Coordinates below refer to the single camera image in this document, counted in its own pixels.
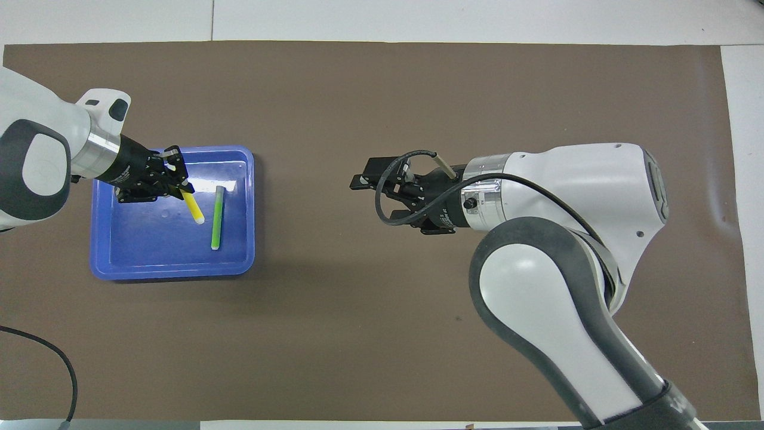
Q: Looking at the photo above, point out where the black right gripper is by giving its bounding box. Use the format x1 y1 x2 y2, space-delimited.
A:
350 156 473 235

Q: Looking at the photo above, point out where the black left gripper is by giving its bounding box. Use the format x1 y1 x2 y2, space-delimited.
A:
95 135 195 204

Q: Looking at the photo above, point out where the yellow pen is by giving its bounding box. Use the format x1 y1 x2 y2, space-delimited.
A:
182 191 205 225

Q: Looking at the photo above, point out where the green pen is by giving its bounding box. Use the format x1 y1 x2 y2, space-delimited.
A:
210 186 226 250

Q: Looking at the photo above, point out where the blue plastic tray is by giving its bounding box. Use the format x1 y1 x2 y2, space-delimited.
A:
90 145 256 281

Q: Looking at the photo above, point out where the brown table mat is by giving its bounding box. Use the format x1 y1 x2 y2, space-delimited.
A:
0 41 744 422

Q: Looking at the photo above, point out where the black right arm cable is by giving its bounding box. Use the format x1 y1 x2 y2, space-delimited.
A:
375 149 618 299

